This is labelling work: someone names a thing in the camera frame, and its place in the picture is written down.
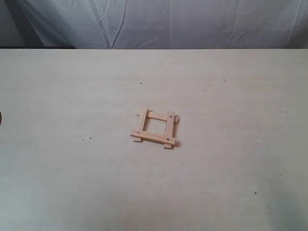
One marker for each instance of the horizontal wooden stick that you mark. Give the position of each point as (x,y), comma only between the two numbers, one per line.
(161,117)

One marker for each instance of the wooden stick with holes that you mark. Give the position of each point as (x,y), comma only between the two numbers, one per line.
(170,125)
(153,137)

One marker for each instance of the plain wooden stick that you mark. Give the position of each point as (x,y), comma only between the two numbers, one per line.
(142,113)

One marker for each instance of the white wrinkled backdrop cloth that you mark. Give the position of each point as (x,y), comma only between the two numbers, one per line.
(154,24)

